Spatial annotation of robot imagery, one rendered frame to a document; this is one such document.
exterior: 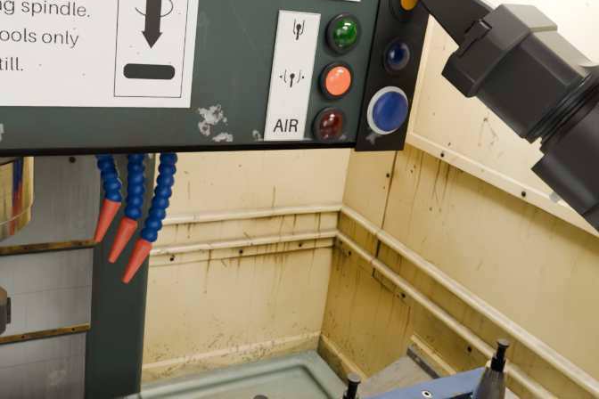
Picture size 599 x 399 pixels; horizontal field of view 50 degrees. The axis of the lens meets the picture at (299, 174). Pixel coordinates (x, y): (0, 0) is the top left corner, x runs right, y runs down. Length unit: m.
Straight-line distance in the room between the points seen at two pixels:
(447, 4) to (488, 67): 0.08
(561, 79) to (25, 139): 0.30
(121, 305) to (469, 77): 0.97
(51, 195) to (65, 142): 0.70
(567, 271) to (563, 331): 0.11
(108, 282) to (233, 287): 0.62
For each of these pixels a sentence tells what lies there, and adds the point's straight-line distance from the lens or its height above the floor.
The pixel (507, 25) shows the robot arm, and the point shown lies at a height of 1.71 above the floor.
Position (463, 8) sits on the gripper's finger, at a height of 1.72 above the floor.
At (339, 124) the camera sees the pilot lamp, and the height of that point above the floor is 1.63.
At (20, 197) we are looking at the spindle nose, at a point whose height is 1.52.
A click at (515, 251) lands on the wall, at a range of 1.37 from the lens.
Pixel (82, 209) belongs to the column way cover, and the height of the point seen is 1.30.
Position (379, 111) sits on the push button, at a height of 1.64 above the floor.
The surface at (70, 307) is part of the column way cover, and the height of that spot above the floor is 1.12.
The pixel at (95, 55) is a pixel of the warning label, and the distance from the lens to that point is 0.39.
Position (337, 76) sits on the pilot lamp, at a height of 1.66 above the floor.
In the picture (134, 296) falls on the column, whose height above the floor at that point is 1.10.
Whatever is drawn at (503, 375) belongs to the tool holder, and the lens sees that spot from 0.86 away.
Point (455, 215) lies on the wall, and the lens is 1.48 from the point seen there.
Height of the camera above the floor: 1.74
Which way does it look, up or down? 18 degrees down
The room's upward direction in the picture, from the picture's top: 8 degrees clockwise
